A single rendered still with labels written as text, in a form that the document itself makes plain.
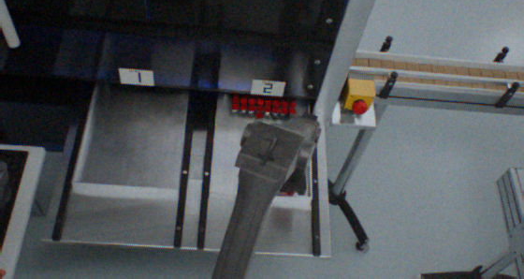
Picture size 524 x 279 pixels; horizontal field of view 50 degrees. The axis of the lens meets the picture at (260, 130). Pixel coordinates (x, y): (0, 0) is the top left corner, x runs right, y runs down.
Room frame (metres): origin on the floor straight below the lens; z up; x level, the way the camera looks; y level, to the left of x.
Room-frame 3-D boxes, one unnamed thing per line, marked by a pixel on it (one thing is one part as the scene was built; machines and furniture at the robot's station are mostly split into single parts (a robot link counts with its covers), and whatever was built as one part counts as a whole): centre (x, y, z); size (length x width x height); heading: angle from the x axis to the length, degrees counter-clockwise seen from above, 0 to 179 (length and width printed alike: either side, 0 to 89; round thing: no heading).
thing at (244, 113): (0.90, 0.00, 0.90); 0.18 x 0.02 x 0.05; 98
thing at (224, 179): (0.82, -0.01, 0.90); 0.34 x 0.26 x 0.04; 8
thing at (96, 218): (0.72, 0.15, 0.87); 0.70 x 0.48 x 0.02; 98
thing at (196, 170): (0.65, 0.14, 0.91); 0.14 x 0.03 x 0.06; 8
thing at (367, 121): (1.01, -0.25, 0.87); 0.14 x 0.13 x 0.02; 8
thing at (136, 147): (0.77, 0.33, 0.90); 0.34 x 0.26 x 0.04; 8
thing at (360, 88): (0.97, -0.24, 0.99); 0.08 x 0.07 x 0.07; 8
